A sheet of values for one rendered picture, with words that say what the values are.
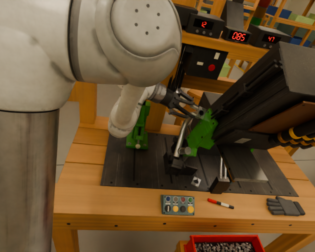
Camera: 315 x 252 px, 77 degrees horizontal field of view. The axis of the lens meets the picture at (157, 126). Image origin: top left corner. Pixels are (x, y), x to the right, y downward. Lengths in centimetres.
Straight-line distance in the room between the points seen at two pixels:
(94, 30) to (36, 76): 9
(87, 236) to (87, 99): 111
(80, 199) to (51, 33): 80
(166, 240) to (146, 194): 97
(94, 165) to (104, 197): 21
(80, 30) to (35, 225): 30
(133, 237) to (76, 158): 97
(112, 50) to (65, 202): 82
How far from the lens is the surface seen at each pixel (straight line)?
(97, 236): 187
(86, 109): 129
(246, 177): 95
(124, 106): 61
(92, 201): 96
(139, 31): 21
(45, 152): 34
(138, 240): 188
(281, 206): 128
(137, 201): 97
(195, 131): 102
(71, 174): 108
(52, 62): 28
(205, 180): 115
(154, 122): 131
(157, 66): 23
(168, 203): 95
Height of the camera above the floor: 173
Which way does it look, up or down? 37 degrees down
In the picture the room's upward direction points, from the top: 15 degrees clockwise
